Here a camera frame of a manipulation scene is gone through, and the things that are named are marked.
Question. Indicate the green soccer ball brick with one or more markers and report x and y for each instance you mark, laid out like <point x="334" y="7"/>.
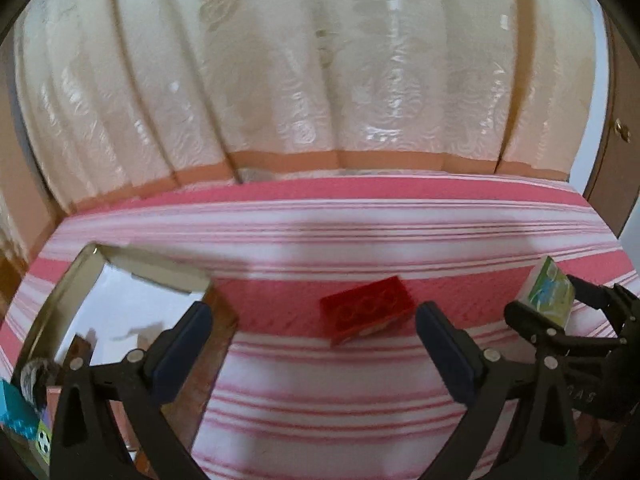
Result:
<point x="43" y="442"/>

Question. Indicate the pink striped table cloth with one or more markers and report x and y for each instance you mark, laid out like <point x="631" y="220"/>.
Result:
<point x="286" y="404"/>

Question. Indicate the brass door knob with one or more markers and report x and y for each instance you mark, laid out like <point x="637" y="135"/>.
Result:
<point x="622" y="130"/>

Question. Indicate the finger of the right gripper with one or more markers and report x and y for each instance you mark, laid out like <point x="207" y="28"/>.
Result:
<point x="544" y="334"/>
<point x="619" y="305"/>

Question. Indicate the blue toy brick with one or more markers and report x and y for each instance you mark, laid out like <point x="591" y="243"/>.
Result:
<point x="16" y="413"/>

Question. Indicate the floss pick plastic box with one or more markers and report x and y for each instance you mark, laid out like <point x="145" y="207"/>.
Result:
<point x="548" y="291"/>

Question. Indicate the brown wooden door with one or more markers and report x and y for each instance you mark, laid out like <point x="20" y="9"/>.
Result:
<point x="613" y="187"/>

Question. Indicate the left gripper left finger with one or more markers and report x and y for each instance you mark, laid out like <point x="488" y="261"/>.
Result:
<point x="86" y="442"/>

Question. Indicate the gold rectangular tin box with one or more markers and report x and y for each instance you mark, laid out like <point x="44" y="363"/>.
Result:
<point x="118" y="298"/>

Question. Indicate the cream floral curtain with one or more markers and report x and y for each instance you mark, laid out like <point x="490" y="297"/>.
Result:
<point x="103" y="100"/>

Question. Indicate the red toy brick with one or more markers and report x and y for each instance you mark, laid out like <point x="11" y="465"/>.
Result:
<point x="365" y="310"/>

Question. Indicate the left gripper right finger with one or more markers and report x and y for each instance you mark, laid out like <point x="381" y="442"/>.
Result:
<point x="541" y="440"/>

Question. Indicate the copper metal card case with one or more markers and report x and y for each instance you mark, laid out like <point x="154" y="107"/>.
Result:
<point x="52" y="396"/>

